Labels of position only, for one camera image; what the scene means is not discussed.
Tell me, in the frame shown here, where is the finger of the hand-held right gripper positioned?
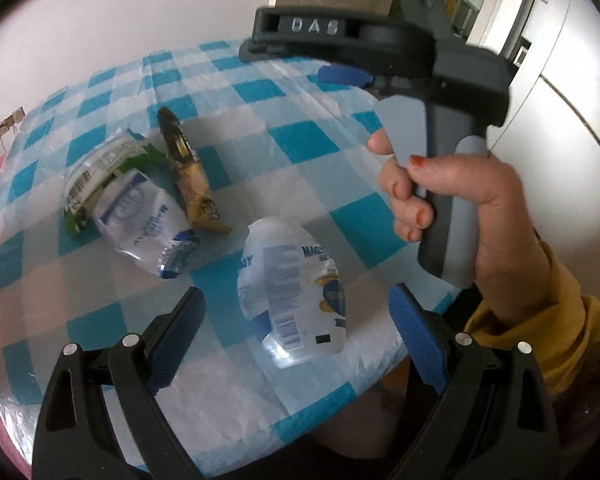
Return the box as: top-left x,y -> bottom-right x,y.
317,66 -> 376,88

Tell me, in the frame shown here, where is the person's right hand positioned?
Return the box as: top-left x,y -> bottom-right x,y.
367,129 -> 551,326

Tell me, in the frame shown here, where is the foil snack wrapper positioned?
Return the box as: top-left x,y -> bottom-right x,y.
62,128 -> 168,236

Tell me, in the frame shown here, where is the yellow brown snack wrapper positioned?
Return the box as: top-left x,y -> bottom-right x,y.
157,106 -> 234,236

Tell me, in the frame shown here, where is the white blue plastic packet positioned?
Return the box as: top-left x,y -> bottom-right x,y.
236,216 -> 349,370

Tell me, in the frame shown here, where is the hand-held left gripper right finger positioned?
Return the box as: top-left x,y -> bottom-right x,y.
387,282 -> 561,480

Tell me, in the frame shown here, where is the white appliance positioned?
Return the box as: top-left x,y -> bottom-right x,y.
495,0 -> 600,241

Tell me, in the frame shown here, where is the wall socket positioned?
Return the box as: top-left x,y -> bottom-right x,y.
0,106 -> 26,140

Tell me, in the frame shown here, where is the person's right forearm yellow sleeve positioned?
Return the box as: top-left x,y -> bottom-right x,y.
462,240 -> 600,401

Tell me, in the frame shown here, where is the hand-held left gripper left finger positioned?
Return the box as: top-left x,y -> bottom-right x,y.
32,286 -> 207,480

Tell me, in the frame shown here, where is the blue white checkered tablecloth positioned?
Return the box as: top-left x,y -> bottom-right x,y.
0,39 -> 461,478

